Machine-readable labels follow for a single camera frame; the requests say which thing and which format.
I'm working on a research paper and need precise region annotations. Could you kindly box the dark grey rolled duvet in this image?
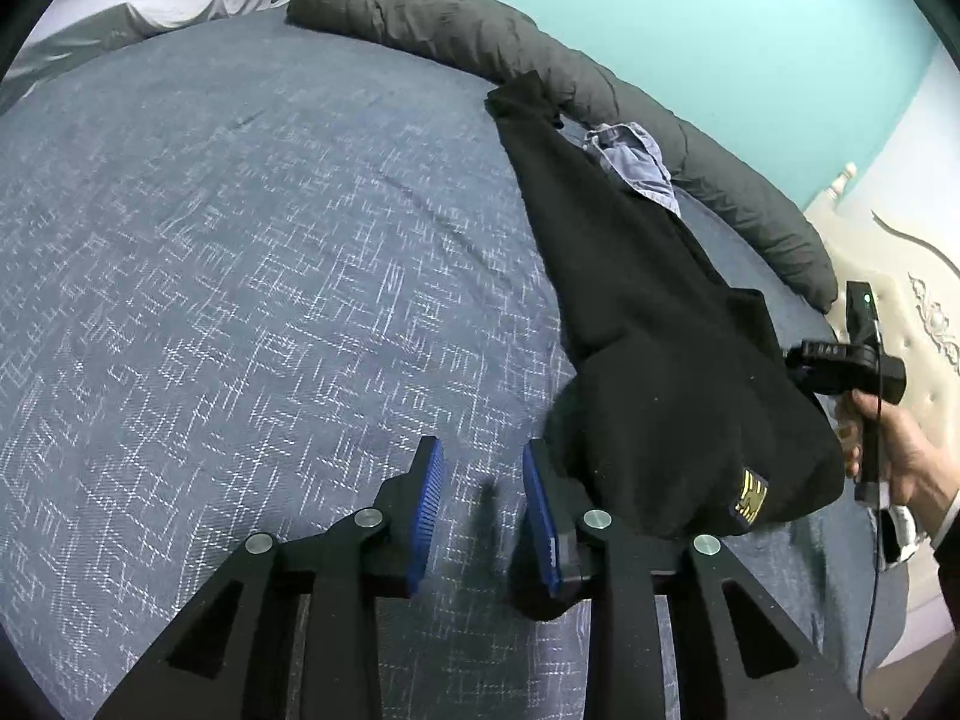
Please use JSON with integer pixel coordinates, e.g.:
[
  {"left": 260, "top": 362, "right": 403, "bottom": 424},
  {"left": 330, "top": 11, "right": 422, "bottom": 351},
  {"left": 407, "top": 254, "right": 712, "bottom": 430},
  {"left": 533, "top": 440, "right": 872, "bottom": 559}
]
[{"left": 288, "top": 0, "right": 839, "bottom": 312}]

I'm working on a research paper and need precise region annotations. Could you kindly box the black garment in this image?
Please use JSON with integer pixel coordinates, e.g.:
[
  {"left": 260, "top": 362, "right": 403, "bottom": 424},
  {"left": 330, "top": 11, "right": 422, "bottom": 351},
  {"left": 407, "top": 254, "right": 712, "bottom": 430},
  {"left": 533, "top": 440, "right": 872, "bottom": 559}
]
[{"left": 487, "top": 73, "right": 844, "bottom": 538}]

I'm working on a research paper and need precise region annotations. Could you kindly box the light grey sheet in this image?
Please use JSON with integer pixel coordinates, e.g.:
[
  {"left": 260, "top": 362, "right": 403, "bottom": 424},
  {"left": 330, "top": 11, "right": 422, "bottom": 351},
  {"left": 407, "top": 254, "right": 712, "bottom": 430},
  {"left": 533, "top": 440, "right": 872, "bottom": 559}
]
[{"left": 2, "top": 0, "right": 277, "bottom": 109}]

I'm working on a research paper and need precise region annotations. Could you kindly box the light blue crumpled garment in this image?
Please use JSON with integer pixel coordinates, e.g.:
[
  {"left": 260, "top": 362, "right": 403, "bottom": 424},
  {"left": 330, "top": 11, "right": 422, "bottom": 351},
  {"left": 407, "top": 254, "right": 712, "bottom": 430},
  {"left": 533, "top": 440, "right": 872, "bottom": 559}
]
[{"left": 583, "top": 122, "right": 682, "bottom": 218}]

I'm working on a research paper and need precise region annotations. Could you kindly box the black cable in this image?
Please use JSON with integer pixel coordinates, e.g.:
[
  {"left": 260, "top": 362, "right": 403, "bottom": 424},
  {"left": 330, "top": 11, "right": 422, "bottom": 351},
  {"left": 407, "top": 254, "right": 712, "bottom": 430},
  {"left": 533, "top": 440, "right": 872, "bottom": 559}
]
[{"left": 854, "top": 317, "right": 889, "bottom": 691}]

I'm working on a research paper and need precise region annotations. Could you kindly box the cream tufted headboard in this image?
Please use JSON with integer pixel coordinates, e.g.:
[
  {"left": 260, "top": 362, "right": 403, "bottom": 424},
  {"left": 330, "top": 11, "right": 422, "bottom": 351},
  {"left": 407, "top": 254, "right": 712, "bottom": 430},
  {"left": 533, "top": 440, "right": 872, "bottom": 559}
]
[{"left": 805, "top": 163, "right": 958, "bottom": 457}]

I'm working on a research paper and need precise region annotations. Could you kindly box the blue patterned bed sheet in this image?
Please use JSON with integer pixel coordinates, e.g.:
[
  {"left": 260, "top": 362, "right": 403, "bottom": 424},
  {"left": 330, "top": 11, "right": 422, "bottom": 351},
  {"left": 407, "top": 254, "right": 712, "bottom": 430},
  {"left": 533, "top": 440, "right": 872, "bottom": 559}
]
[{"left": 0, "top": 7, "right": 913, "bottom": 720}]

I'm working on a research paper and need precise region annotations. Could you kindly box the person's right hand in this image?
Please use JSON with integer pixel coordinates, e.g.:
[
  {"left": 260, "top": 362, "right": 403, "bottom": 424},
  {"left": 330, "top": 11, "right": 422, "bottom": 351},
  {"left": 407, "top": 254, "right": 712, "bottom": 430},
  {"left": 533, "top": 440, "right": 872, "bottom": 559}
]
[{"left": 836, "top": 390, "right": 958, "bottom": 535}]

